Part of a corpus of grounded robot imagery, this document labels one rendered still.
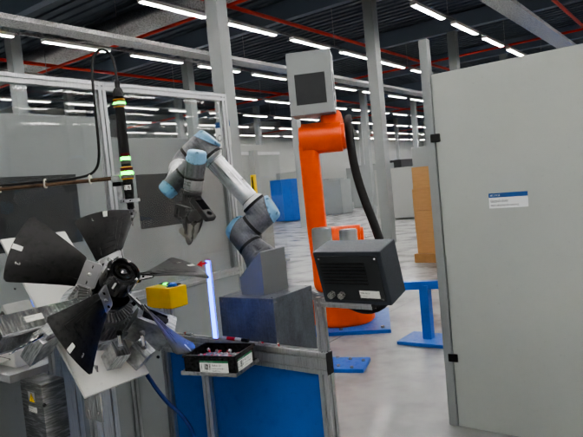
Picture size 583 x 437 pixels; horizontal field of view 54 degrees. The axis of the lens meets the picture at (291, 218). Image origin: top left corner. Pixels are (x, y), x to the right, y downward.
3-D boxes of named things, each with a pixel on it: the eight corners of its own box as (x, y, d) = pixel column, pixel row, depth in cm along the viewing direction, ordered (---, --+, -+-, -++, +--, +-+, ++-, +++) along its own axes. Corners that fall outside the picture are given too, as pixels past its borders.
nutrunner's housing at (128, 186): (123, 210, 205) (109, 80, 202) (127, 209, 209) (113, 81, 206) (134, 208, 205) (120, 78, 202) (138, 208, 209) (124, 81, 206)
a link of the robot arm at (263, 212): (262, 234, 270) (183, 149, 271) (285, 212, 269) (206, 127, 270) (258, 237, 258) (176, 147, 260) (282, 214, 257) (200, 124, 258)
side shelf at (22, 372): (-20, 375, 228) (-21, 368, 227) (63, 349, 256) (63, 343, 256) (10, 383, 213) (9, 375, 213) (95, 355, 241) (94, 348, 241)
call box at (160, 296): (147, 310, 257) (145, 287, 256) (165, 305, 264) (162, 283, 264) (171, 312, 247) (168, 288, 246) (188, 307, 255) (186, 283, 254)
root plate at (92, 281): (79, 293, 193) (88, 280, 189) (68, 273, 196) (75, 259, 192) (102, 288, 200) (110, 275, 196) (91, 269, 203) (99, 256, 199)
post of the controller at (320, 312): (317, 352, 205) (313, 297, 204) (323, 349, 208) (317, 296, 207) (324, 353, 204) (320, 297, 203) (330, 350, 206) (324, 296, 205)
